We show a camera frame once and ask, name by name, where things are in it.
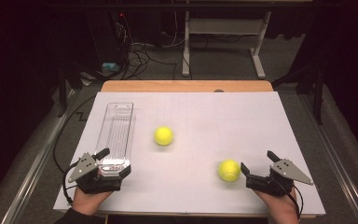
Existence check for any white metal table frame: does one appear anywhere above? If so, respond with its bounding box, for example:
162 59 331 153
181 8 273 80

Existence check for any person's right hand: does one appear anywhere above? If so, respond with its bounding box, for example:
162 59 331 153
254 188 298 219

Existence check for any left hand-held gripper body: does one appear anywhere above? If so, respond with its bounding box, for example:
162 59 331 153
67 152 122 194

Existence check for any clear plastic long container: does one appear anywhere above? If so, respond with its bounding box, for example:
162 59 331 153
94 102 137 178

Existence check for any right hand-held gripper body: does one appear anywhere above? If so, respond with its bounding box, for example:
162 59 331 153
244 158 314 198

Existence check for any person's left hand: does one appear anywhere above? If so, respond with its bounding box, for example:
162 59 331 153
72 188 113 217

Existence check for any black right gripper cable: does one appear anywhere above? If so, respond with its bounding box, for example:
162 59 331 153
278 178 305 220

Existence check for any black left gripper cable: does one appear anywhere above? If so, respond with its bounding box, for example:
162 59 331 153
52 94 97 206

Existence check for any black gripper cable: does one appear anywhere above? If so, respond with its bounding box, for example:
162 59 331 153
278 178 305 220
52 94 97 206

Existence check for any aluminium floor rail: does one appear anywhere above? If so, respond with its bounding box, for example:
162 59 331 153
297 92 358 224
0 89 77 224

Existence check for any tangle of floor cables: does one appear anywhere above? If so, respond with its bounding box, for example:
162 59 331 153
117 12 206 81

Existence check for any small teal object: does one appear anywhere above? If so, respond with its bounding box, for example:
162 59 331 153
102 62 120 72

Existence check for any dark computer tower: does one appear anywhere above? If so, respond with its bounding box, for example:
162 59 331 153
89 10 130 64

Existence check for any white board sheet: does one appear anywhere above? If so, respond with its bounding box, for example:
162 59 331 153
52 91 326 217

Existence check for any yellow tennis ball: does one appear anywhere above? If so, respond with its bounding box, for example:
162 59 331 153
217 159 241 183
153 125 174 147

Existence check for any black metal stand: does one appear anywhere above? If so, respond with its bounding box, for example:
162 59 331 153
56 61 87 119

